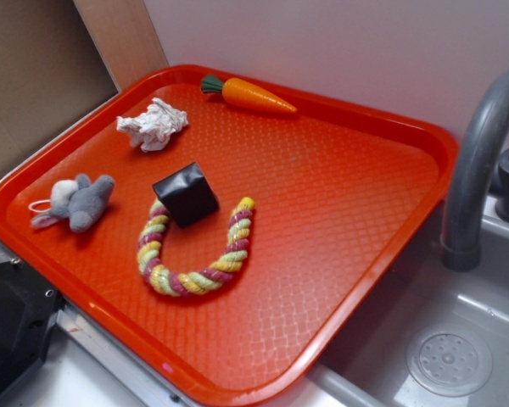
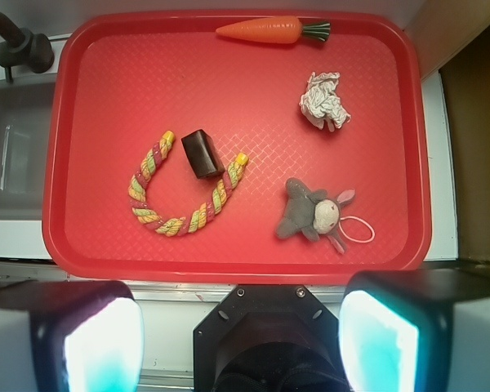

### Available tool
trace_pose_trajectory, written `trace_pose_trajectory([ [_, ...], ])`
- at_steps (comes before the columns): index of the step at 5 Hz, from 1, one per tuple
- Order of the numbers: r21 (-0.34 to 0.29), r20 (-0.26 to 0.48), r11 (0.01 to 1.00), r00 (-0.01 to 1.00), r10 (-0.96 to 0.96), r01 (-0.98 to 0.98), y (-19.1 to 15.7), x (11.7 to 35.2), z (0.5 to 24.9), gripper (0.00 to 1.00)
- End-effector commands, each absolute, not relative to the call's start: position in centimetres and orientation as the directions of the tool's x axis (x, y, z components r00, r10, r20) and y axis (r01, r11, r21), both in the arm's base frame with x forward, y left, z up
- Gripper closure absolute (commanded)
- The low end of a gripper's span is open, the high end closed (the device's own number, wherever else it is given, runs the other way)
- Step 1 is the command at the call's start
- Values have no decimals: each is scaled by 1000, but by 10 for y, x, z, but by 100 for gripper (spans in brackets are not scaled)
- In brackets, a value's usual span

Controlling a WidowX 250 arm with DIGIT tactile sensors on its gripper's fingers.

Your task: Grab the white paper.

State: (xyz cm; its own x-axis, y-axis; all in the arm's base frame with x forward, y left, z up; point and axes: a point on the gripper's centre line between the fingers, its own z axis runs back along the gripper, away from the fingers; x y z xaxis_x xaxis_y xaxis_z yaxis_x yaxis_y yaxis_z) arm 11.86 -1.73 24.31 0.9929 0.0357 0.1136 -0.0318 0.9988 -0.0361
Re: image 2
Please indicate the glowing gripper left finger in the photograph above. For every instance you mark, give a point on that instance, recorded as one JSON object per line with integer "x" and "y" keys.
{"x": 70, "y": 336}

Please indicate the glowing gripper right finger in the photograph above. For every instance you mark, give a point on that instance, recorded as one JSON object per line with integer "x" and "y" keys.
{"x": 419, "y": 330}

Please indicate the crumpled white paper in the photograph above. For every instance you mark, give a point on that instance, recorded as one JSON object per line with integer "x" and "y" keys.
{"x": 321, "y": 105}

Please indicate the grey plush bunny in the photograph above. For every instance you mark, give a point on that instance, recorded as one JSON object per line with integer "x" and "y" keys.
{"x": 316, "y": 215}

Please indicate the grey sink basin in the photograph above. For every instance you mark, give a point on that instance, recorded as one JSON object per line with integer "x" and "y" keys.
{"x": 25, "y": 118}

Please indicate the red plastic tray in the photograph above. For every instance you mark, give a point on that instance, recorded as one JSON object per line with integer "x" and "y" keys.
{"x": 124, "y": 80}

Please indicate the dark brown block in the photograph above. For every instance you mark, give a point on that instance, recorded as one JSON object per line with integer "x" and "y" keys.
{"x": 202, "y": 155}

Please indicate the orange toy carrot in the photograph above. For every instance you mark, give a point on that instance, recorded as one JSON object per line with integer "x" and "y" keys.
{"x": 276, "y": 30}

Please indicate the multicolour rope toy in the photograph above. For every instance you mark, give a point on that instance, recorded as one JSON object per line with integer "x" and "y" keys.
{"x": 199, "y": 218}

